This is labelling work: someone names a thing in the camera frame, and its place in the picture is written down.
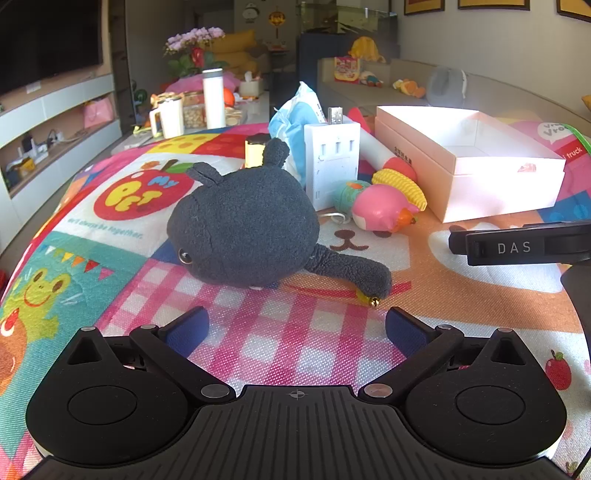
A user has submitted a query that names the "pink squishy toy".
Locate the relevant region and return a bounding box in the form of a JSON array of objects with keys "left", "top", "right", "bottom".
[{"left": 352, "top": 187, "right": 416, "bottom": 233}]

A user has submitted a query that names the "pink orchid plant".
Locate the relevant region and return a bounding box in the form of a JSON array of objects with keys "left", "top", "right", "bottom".
[{"left": 164, "top": 27, "right": 227, "bottom": 79}]

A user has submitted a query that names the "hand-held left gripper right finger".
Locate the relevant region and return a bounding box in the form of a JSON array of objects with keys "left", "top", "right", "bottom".
[{"left": 361, "top": 306, "right": 529, "bottom": 403}]

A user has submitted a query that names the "dark grey plush toy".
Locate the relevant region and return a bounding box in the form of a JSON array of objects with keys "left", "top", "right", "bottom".
[{"left": 166, "top": 137, "right": 393, "bottom": 308}]

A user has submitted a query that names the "clear snack jar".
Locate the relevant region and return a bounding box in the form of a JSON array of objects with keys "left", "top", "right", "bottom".
[{"left": 182, "top": 92, "right": 206, "bottom": 129}]

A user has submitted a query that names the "green egg toy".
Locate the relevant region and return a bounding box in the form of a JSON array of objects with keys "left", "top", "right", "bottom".
[{"left": 333, "top": 180, "right": 372, "bottom": 221}]

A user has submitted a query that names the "grey neck pillow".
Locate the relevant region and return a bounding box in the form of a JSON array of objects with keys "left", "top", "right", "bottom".
[{"left": 427, "top": 67, "right": 468, "bottom": 108}]

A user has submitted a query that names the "cream tissue box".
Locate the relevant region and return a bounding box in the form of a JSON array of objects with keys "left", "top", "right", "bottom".
[{"left": 239, "top": 71, "right": 265, "bottom": 97}]

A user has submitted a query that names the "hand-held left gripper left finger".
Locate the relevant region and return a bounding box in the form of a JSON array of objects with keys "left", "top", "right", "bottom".
[{"left": 67, "top": 305, "right": 237, "bottom": 402}]

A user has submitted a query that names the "yellow armchair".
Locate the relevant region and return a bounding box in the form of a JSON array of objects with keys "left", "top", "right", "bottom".
[{"left": 210, "top": 30, "right": 259, "bottom": 75}]

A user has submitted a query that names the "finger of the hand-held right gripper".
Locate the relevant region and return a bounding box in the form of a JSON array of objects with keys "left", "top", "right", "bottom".
[
  {"left": 449, "top": 220, "right": 591, "bottom": 257},
  {"left": 465, "top": 228, "right": 591, "bottom": 267}
]

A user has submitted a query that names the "white thermos bottle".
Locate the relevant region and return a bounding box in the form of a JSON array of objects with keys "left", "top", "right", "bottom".
[{"left": 202, "top": 68, "right": 226, "bottom": 130}]

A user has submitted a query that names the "pink cloth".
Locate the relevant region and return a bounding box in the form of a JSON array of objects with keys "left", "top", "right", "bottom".
[{"left": 165, "top": 75, "right": 241, "bottom": 95}]

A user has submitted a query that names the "cream mug with lid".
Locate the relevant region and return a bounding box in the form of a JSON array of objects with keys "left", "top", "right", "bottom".
[{"left": 148, "top": 97, "right": 185, "bottom": 139}]

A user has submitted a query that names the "orange plush toy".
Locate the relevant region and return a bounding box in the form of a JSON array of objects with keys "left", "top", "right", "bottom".
[{"left": 392, "top": 78, "right": 426, "bottom": 99}]

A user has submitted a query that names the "pale pink cardboard box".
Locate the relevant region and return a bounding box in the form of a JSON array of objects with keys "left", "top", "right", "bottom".
[{"left": 375, "top": 105, "right": 567, "bottom": 224}]

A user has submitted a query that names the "beige sofa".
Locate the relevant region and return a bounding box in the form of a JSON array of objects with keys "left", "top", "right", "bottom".
[{"left": 316, "top": 58, "right": 591, "bottom": 139}]

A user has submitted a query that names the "blue white tissue packet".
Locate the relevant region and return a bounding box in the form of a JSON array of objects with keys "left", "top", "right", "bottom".
[{"left": 269, "top": 82, "right": 334, "bottom": 188}]

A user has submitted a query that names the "yellow ribbed toy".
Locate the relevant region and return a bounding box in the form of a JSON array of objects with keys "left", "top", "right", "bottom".
[{"left": 372, "top": 168, "right": 428, "bottom": 213}]

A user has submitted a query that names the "white wall shelf cabinet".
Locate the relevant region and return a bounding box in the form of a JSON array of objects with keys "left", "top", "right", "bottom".
[{"left": 0, "top": 71, "right": 123, "bottom": 199}]

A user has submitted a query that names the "narrow red framed picture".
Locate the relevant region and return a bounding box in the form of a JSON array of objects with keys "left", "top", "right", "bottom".
[{"left": 404, "top": 0, "right": 446, "bottom": 16}]

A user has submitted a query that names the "pink gift bag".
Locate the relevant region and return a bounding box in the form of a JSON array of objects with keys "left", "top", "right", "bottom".
[{"left": 83, "top": 98, "right": 115, "bottom": 130}]

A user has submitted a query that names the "colourful printed play mat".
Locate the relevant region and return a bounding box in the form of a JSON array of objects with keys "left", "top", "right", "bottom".
[{"left": 0, "top": 108, "right": 591, "bottom": 480}]

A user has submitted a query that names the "white red tube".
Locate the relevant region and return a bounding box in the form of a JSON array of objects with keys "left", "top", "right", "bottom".
[{"left": 347, "top": 108, "right": 419, "bottom": 183}]

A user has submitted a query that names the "pink toy package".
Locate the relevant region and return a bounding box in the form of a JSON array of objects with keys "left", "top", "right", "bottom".
[{"left": 334, "top": 55, "right": 361, "bottom": 84}]

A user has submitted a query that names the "yellow backpack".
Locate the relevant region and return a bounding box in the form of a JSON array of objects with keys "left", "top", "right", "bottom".
[{"left": 350, "top": 37, "right": 386, "bottom": 63}]

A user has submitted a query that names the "white power strip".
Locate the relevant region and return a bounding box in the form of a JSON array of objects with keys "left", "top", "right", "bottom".
[{"left": 303, "top": 107, "right": 362, "bottom": 208}]

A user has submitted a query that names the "yellow toy cake brown top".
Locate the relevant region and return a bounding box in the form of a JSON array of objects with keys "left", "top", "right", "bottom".
[{"left": 245, "top": 134, "right": 270, "bottom": 168}]

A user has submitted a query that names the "black television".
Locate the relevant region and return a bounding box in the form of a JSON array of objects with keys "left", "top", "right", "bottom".
[{"left": 0, "top": 0, "right": 103, "bottom": 95}]

